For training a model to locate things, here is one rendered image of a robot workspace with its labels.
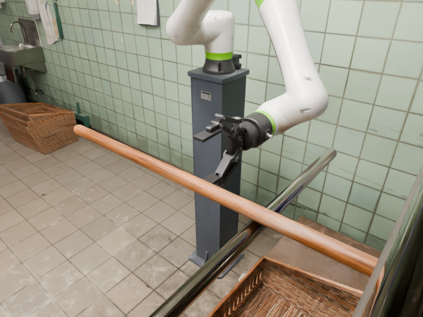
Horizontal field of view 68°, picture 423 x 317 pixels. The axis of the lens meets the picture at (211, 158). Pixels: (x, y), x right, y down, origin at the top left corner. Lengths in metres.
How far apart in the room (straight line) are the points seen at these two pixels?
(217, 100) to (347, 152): 0.84
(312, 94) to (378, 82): 0.88
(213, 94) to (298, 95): 0.60
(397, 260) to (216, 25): 1.25
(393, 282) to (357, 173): 1.75
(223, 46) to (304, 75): 0.57
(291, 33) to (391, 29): 0.81
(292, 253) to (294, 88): 0.74
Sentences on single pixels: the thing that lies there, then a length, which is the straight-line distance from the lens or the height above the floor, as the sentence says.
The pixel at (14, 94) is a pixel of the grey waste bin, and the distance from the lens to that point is 4.89.
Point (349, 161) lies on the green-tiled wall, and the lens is 1.91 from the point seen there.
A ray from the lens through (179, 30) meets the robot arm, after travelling 1.29.
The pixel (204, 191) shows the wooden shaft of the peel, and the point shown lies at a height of 1.20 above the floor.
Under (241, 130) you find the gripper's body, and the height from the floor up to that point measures 1.22.
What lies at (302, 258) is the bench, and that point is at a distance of 1.38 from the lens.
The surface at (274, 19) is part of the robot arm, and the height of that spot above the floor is 1.46.
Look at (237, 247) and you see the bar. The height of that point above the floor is 1.17.
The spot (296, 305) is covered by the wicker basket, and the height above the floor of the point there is 0.60.
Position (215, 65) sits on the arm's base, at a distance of 1.41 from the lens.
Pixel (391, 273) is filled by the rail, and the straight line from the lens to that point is 0.19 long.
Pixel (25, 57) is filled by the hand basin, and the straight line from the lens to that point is 4.21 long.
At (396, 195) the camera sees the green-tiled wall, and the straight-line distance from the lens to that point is 1.94.
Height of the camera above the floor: 1.57
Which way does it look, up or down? 30 degrees down
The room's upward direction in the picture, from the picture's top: straight up
